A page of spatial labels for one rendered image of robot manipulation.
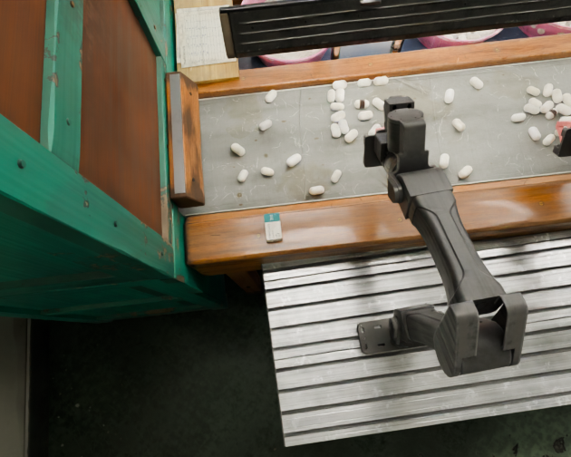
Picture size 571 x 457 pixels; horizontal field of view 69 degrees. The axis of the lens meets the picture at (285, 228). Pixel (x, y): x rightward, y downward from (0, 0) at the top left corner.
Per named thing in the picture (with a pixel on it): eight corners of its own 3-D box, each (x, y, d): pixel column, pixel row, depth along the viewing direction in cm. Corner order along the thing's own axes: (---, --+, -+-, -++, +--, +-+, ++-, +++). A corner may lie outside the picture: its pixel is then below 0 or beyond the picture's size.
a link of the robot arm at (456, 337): (390, 166, 66) (470, 353, 48) (445, 157, 66) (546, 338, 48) (382, 214, 75) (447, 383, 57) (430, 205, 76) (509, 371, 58)
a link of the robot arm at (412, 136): (372, 113, 69) (396, 140, 60) (421, 104, 70) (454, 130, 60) (372, 175, 76) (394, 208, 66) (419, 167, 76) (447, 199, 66)
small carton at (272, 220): (282, 240, 91) (282, 238, 89) (266, 242, 91) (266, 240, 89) (279, 214, 92) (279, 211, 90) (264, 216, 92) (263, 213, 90)
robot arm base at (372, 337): (361, 321, 87) (367, 355, 85) (454, 307, 87) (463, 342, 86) (356, 323, 95) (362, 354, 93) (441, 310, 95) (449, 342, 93)
